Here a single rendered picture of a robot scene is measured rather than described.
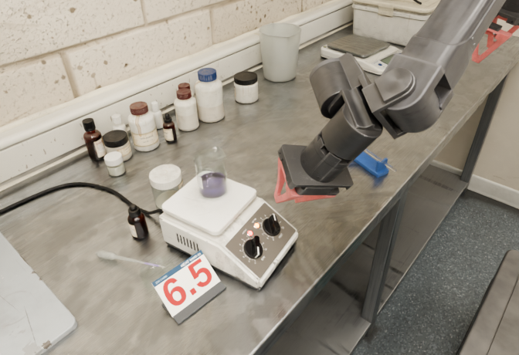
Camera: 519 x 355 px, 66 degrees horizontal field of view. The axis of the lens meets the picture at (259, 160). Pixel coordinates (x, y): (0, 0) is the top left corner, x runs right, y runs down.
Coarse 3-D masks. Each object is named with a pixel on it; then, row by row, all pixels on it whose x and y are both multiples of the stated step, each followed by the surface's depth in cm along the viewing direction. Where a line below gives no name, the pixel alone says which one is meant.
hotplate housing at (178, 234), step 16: (256, 208) 67; (272, 208) 69; (176, 224) 65; (240, 224) 64; (176, 240) 67; (192, 240) 64; (208, 240) 62; (224, 240) 61; (208, 256) 64; (224, 256) 61; (224, 272) 64; (240, 272) 61; (272, 272) 64; (256, 288) 61
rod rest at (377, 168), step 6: (360, 156) 89; (366, 156) 89; (360, 162) 87; (366, 162) 87; (372, 162) 87; (378, 162) 83; (366, 168) 86; (372, 168) 85; (378, 168) 84; (384, 168) 85; (372, 174) 85; (378, 174) 84; (384, 174) 85
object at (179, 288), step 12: (192, 264) 62; (204, 264) 63; (180, 276) 61; (192, 276) 61; (204, 276) 62; (168, 288) 59; (180, 288) 60; (192, 288) 61; (204, 288) 61; (168, 300) 59; (180, 300) 59
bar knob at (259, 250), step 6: (252, 240) 62; (258, 240) 62; (246, 246) 62; (252, 246) 62; (258, 246) 61; (246, 252) 61; (252, 252) 61; (258, 252) 60; (252, 258) 61; (258, 258) 62
